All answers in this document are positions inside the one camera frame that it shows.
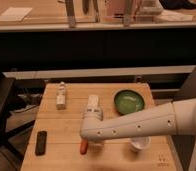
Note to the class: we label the green bowl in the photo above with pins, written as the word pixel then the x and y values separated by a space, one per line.
pixel 128 101

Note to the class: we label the white plastic bottle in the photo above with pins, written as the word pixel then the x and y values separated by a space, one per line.
pixel 61 97

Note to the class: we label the black chair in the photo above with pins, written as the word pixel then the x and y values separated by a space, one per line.
pixel 6 92

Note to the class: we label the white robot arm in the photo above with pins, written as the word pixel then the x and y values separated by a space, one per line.
pixel 173 118

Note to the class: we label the red pepper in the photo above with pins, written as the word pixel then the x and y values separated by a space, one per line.
pixel 83 146

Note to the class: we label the white paper cup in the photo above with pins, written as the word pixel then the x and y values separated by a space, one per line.
pixel 138 144

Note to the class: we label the black rectangular remote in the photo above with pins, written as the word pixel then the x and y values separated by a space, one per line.
pixel 41 143

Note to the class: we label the white paper sheet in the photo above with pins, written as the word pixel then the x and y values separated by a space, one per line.
pixel 14 14

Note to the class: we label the white sponge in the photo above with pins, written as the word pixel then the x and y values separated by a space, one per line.
pixel 93 101

